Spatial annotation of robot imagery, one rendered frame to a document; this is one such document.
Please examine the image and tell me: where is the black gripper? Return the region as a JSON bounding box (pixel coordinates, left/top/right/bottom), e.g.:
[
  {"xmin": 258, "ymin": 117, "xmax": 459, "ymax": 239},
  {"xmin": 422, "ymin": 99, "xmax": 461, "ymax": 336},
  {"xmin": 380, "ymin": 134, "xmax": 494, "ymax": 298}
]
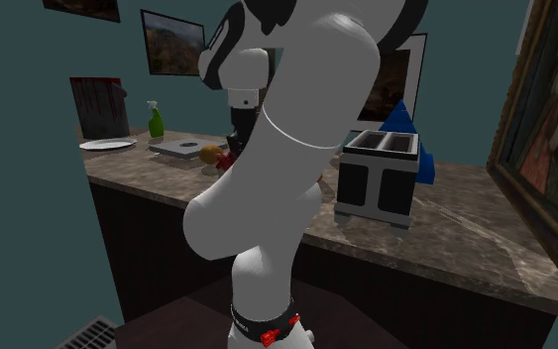
[{"xmin": 225, "ymin": 106, "xmax": 261, "ymax": 159}]

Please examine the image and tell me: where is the small red object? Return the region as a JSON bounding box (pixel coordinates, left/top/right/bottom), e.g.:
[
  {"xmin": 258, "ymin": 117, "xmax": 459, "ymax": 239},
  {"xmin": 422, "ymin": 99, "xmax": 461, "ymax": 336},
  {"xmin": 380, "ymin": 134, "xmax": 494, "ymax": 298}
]
[{"xmin": 215, "ymin": 151, "xmax": 237, "ymax": 173}]

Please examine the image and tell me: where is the orange round fruit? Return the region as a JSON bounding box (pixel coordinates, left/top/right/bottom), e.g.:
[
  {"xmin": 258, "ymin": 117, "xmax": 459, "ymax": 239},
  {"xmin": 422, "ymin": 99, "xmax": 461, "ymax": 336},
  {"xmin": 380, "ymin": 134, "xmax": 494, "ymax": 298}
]
[{"xmin": 198, "ymin": 144, "xmax": 225, "ymax": 165}]

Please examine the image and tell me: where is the flat grey kitchen scale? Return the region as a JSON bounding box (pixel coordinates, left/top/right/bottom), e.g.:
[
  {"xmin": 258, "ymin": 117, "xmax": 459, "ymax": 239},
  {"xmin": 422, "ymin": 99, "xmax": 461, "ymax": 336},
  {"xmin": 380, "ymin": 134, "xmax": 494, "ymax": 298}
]
[{"xmin": 148, "ymin": 137, "xmax": 229, "ymax": 162}]

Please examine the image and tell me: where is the green spray bottle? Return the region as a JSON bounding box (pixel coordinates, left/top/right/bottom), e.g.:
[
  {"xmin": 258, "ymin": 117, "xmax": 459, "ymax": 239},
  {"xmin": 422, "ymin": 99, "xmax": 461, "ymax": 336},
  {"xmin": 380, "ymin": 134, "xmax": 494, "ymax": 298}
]
[{"xmin": 146, "ymin": 99, "xmax": 166, "ymax": 140}]

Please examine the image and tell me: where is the white plate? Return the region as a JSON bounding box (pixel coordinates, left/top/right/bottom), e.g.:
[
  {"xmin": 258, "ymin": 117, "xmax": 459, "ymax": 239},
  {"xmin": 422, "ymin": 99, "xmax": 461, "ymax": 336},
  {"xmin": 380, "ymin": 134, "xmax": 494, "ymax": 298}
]
[{"xmin": 78, "ymin": 137, "xmax": 139, "ymax": 152}]

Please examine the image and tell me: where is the black and silver toaster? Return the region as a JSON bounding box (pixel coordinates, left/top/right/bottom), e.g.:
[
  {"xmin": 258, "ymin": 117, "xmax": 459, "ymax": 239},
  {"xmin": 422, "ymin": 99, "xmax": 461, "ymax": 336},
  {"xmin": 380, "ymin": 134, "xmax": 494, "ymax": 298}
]
[{"xmin": 333, "ymin": 128, "xmax": 421, "ymax": 239}]

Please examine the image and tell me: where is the blue pointed object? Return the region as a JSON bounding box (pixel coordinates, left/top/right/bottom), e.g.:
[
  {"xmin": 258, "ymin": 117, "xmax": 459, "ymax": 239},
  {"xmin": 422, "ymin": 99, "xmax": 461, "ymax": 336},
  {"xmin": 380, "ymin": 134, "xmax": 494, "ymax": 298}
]
[{"xmin": 379, "ymin": 98, "xmax": 437, "ymax": 186}]

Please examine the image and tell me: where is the dark robot stand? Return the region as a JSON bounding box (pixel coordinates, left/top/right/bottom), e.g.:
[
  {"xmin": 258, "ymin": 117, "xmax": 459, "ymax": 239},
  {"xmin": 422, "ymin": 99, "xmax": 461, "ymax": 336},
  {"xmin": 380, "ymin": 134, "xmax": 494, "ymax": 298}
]
[{"xmin": 113, "ymin": 277, "xmax": 407, "ymax": 349}]

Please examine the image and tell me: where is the grey floor vent grille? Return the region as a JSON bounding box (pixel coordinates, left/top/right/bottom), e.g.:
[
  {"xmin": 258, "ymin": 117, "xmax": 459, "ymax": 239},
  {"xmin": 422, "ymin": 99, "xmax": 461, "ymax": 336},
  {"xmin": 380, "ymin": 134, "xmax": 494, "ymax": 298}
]
[{"xmin": 53, "ymin": 314, "xmax": 118, "ymax": 349}]

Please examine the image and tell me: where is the gold-framed portrait painting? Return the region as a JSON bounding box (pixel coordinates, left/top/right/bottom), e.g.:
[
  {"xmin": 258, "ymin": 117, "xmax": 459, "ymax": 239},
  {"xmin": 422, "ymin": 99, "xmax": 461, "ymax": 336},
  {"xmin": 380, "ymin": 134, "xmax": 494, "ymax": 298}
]
[{"xmin": 485, "ymin": 0, "xmax": 558, "ymax": 292}]

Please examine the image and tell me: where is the framed landscape wall picture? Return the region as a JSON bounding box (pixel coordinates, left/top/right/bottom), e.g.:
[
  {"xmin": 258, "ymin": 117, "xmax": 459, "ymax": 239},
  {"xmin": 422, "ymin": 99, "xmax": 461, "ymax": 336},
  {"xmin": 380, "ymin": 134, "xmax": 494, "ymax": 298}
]
[{"xmin": 140, "ymin": 8, "xmax": 208, "ymax": 78}]

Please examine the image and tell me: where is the white-framed dark wall picture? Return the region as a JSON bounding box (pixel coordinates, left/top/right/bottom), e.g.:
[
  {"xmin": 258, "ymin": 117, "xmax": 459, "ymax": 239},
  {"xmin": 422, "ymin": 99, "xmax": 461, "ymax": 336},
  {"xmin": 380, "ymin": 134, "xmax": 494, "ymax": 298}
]
[{"xmin": 349, "ymin": 32, "xmax": 429, "ymax": 134}]

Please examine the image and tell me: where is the dark framed wall picture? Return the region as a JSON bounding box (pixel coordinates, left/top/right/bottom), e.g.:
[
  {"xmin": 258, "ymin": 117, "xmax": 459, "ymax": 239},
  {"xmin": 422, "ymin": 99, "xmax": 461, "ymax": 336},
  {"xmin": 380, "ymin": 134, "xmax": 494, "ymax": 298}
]
[{"xmin": 42, "ymin": 0, "xmax": 122, "ymax": 24}]

